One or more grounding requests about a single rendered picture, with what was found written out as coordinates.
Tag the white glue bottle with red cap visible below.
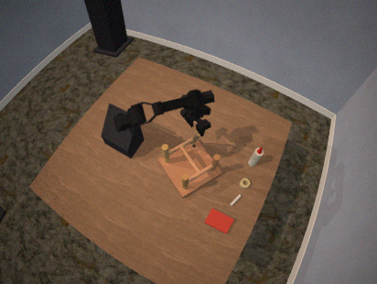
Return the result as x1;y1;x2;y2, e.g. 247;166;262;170
248;147;264;167

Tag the red rectangular block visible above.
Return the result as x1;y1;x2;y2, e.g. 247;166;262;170
204;208;234;234

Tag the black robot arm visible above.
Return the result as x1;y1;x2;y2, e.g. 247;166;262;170
113;89;215;132

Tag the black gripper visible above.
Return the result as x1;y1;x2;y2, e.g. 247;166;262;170
180;108;210;137

